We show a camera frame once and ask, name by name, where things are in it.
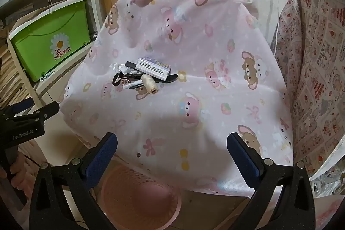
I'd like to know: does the white plastic bag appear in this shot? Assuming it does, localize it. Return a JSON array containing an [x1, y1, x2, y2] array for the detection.
[[309, 165, 345, 201]]

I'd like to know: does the blue white wrapper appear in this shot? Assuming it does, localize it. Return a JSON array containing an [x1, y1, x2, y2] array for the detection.
[[40, 71, 56, 81]]

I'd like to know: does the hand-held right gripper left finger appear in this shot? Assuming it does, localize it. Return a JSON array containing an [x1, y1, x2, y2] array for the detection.
[[28, 132, 118, 230]]

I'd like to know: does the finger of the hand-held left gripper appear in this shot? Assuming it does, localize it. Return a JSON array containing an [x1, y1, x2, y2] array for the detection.
[[5, 101, 60, 123], [0, 99, 35, 119]]

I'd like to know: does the pink bear-print sheet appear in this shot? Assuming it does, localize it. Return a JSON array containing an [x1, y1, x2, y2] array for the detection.
[[58, 0, 295, 197]]

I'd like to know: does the pink plastic basket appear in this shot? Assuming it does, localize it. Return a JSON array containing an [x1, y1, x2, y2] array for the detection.
[[100, 165, 182, 230]]

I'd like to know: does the white tissue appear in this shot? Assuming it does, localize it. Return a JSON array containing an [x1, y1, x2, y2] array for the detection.
[[110, 62, 128, 74]]

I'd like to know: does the patterned quilted cloth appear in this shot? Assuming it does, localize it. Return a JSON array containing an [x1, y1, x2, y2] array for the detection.
[[270, 0, 345, 182]]

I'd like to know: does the black hair tie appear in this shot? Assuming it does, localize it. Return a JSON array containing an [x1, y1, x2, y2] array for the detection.
[[112, 72, 130, 86]]

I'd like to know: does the person's left hand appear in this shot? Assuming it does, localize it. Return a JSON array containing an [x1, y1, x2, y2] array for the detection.
[[0, 153, 27, 182]]

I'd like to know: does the cream thread spool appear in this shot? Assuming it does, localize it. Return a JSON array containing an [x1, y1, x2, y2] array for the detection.
[[141, 74, 158, 94]]

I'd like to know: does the black plastic spoon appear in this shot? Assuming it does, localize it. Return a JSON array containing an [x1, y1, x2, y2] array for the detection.
[[129, 74, 179, 90]]

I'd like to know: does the pink fuzzy garment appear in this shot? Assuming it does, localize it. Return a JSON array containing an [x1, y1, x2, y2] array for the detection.
[[314, 192, 345, 230]]

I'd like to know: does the small purple white box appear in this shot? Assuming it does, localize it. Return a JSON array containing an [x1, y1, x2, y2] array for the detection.
[[135, 57, 171, 81]]

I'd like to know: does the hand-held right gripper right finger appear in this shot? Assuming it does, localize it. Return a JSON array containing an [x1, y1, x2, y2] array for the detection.
[[226, 132, 316, 230]]

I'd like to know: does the green plastic storage box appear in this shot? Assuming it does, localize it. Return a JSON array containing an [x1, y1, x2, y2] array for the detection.
[[8, 0, 93, 82]]

